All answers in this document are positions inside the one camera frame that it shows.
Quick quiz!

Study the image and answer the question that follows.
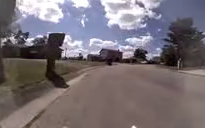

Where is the pale post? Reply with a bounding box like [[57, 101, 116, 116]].
[[177, 57, 183, 71]]

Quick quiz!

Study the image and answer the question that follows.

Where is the dark vehicle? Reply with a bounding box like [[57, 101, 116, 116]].
[[106, 58, 113, 66]]

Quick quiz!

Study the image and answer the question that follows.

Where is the pale concrete driveway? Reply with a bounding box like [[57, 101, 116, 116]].
[[178, 68, 205, 79]]

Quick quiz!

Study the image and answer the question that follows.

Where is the grey asphalt road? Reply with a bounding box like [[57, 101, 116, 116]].
[[25, 62, 205, 128]]

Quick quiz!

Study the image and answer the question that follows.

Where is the dark fence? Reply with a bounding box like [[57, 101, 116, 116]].
[[0, 44, 51, 60]]

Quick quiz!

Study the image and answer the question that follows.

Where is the building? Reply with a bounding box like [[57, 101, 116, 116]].
[[98, 48, 124, 62]]

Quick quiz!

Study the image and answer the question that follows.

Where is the large dark tree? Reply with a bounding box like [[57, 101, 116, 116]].
[[160, 17, 205, 68]]

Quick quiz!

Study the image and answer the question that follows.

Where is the grass verge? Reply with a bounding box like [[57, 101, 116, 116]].
[[0, 57, 97, 122]]

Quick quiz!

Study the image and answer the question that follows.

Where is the pale concrete kerb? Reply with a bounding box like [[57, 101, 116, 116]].
[[0, 65, 101, 128]]

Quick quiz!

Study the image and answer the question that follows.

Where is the dark mailbox on post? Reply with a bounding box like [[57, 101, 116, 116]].
[[44, 32, 70, 89]]

